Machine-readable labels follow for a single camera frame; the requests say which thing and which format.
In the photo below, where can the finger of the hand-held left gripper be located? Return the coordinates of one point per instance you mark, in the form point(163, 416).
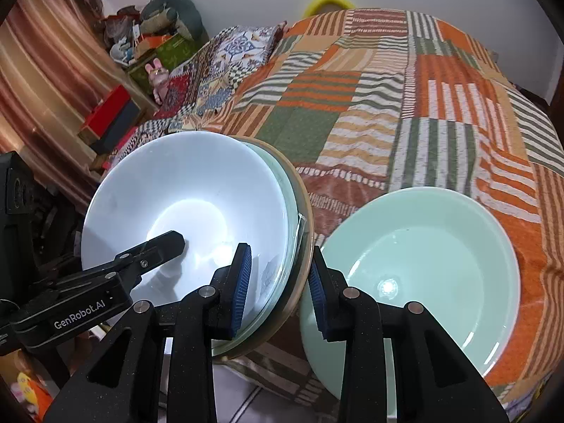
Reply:
point(154, 246)

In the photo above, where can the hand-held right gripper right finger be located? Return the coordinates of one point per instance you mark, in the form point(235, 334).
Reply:
point(315, 295)

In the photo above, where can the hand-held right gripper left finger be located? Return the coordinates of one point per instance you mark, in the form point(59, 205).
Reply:
point(242, 286)

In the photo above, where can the green bowl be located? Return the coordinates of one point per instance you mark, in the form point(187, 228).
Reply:
point(275, 291)

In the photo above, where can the pink bowl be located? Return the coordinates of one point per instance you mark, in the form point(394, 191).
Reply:
point(307, 233)

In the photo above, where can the white bowl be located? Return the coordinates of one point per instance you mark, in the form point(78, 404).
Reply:
point(185, 185)

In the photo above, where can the green plate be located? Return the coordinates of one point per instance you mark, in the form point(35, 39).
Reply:
point(418, 273)

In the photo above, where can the colourful toy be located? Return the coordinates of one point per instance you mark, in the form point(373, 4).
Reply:
point(31, 383)

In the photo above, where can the dark blue box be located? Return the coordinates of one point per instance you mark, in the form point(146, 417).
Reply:
point(123, 119)

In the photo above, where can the red box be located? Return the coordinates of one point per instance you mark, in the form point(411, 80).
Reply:
point(108, 110)

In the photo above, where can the pink bunny toy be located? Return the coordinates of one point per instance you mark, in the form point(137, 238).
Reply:
point(157, 79)

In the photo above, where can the checkered patterned quilt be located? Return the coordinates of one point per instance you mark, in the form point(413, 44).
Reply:
point(211, 75)

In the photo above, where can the orange striped patchwork blanket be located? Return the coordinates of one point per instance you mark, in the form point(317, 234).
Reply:
point(374, 119)

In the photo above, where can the green storage box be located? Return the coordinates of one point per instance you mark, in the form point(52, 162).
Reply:
point(176, 50)

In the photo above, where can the orange box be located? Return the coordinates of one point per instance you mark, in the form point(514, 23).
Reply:
point(154, 46)

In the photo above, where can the brown striped curtain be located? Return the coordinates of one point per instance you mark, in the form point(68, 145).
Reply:
point(44, 75)

